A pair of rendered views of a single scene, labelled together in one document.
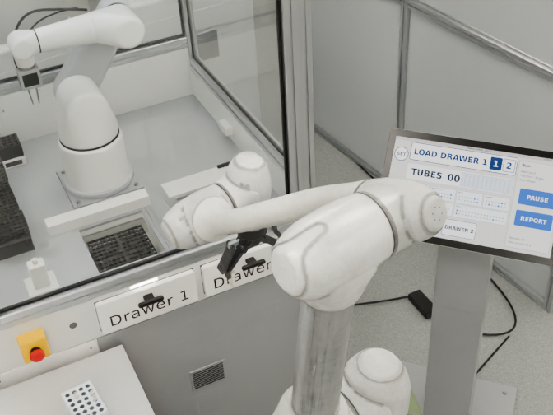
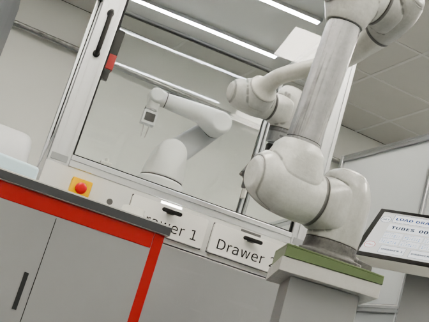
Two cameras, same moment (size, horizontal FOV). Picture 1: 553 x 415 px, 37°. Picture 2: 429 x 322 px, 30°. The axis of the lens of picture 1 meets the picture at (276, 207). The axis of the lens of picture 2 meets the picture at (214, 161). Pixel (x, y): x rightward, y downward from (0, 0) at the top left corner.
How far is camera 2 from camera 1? 2.37 m
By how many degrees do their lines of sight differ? 54
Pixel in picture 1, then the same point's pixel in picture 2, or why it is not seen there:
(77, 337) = not seen: hidden behind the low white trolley
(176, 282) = (193, 218)
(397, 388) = (362, 181)
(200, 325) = (189, 282)
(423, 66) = not seen: outside the picture
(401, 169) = (383, 225)
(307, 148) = not seen: hidden behind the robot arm
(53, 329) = (96, 194)
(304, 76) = (334, 128)
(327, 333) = (336, 40)
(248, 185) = (290, 94)
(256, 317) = (232, 312)
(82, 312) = (121, 195)
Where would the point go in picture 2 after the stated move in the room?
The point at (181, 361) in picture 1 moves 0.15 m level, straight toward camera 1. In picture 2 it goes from (159, 307) to (159, 304)
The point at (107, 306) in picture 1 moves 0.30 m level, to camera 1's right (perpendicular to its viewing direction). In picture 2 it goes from (140, 199) to (221, 221)
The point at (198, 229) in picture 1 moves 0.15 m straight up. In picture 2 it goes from (254, 82) to (265, 42)
